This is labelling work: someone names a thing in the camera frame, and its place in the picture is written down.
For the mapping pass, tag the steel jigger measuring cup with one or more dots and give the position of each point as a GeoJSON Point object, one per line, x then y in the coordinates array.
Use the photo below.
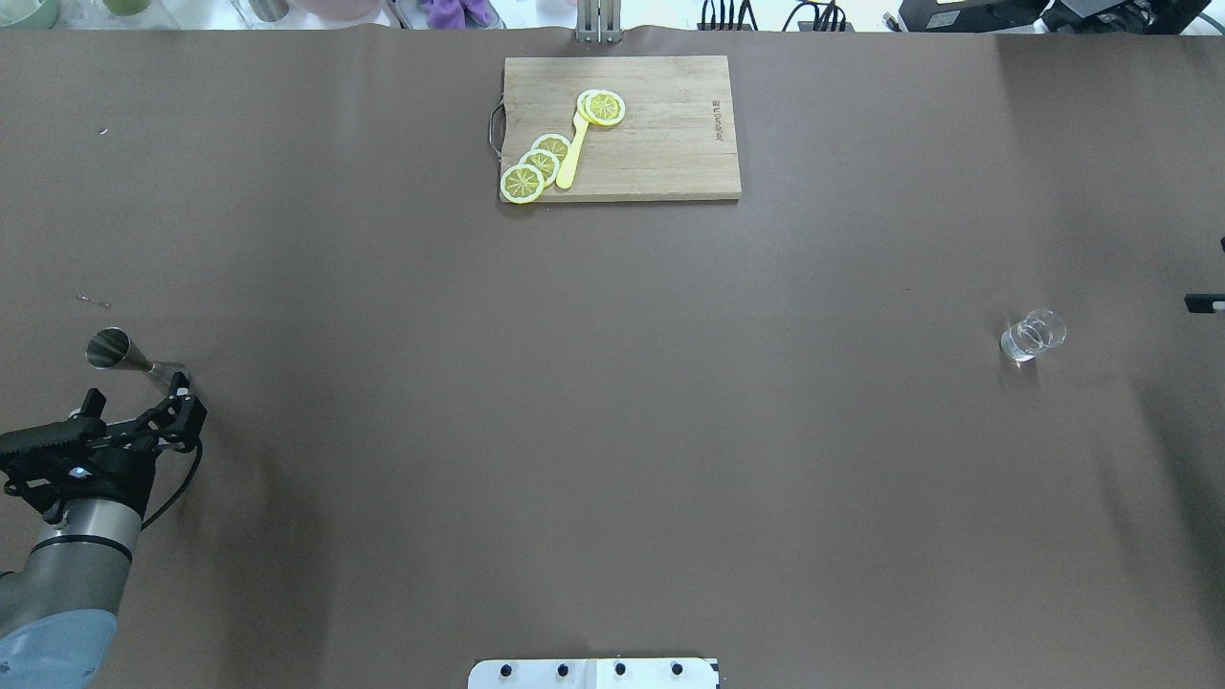
{"type": "Point", "coordinates": [112, 349]}

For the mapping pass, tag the lemon slice on knife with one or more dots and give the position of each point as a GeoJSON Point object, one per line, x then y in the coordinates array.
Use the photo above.
{"type": "Point", "coordinates": [602, 107]}

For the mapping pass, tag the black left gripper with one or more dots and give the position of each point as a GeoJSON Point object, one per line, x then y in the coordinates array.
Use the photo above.
{"type": "Point", "coordinates": [127, 472]}

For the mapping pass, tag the wooden cutting board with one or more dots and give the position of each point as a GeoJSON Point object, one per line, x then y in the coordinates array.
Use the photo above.
{"type": "Point", "coordinates": [677, 141]}

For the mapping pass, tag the lemon slice outer end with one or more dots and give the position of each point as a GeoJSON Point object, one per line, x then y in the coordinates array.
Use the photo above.
{"type": "Point", "coordinates": [522, 183]}

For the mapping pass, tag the green cup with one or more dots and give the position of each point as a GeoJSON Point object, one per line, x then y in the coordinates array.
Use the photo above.
{"type": "Point", "coordinates": [29, 14]}

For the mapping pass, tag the lemon slice middle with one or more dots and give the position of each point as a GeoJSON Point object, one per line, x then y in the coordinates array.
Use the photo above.
{"type": "Point", "coordinates": [544, 161]}

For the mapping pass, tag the purple cloth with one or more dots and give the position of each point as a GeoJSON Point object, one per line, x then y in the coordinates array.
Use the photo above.
{"type": "Point", "coordinates": [456, 15]}

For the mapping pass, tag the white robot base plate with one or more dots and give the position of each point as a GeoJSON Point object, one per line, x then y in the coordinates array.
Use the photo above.
{"type": "Point", "coordinates": [606, 672]}

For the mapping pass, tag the lemon slice inner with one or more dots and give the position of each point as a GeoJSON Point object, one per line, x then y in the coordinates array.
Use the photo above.
{"type": "Point", "coordinates": [556, 144]}

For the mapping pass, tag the clear glass beaker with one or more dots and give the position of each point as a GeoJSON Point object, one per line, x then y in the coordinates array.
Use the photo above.
{"type": "Point", "coordinates": [1040, 330]}

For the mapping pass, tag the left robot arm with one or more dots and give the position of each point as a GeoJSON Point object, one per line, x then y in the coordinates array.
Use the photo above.
{"type": "Point", "coordinates": [60, 612]}

